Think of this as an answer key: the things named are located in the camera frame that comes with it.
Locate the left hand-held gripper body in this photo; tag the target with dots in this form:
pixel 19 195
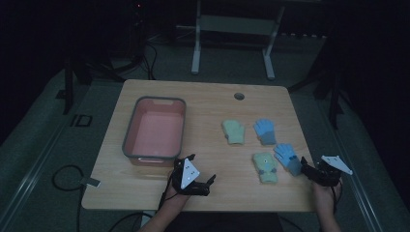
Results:
pixel 188 180

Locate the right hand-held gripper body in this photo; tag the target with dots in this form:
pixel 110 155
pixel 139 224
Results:
pixel 328 170

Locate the blue knit glove with patches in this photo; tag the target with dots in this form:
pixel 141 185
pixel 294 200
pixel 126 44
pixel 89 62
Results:
pixel 287 158

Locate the green knit glove with face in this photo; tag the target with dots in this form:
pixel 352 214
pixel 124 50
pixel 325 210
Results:
pixel 266 167

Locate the pink bin with grey rim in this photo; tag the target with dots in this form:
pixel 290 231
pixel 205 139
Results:
pixel 158 132

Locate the plain blue knit glove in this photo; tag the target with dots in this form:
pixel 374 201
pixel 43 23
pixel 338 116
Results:
pixel 266 130

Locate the plain green knit glove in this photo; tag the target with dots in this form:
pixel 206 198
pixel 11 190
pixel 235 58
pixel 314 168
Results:
pixel 234 131

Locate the person's left hand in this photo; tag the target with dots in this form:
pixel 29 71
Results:
pixel 175 198

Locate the person's right hand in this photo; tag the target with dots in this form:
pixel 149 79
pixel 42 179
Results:
pixel 324 198

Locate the person's dark clothing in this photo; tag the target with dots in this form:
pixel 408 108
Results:
pixel 225 222

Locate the black metal stand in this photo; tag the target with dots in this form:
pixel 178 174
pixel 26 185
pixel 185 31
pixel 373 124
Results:
pixel 69 87
pixel 333 93

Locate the grey tab at table edge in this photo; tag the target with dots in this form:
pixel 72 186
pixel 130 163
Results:
pixel 91 182

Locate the dark equipment with red light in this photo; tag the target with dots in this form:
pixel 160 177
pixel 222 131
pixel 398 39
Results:
pixel 138 29

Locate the white metal stand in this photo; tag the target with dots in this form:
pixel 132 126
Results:
pixel 237 25

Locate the black rectangular floor frame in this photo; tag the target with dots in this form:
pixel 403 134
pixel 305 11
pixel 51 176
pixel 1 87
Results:
pixel 81 120

